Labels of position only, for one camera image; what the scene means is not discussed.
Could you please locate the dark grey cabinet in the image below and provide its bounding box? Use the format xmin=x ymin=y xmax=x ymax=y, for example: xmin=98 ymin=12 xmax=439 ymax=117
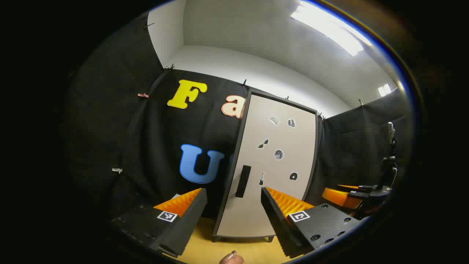
xmin=212 ymin=88 xmax=323 ymax=242

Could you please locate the beige cabinet door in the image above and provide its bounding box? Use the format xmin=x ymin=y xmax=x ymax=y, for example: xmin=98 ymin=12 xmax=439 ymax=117
xmin=216 ymin=95 xmax=316 ymax=237

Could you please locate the black backdrop cloth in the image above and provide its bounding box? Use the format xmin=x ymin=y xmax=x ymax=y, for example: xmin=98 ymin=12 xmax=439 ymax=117
xmin=62 ymin=11 xmax=414 ymax=235

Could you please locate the black cabinet door handle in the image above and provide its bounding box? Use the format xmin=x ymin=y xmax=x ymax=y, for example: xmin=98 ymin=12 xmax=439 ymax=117
xmin=235 ymin=165 xmax=252 ymax=198

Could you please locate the small brown rounded object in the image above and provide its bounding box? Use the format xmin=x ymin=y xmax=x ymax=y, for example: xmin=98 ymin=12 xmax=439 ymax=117
xmin=219 ymin=251 xmax=244 ymax=264

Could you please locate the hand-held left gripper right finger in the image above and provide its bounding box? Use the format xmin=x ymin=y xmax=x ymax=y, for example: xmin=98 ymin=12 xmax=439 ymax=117
xmin=261 ymin=187 xmax=361 ymax=259

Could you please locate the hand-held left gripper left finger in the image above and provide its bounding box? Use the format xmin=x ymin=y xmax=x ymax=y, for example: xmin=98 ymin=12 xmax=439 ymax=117
xmin=111 ymin=188 xmax=208 ymax=257

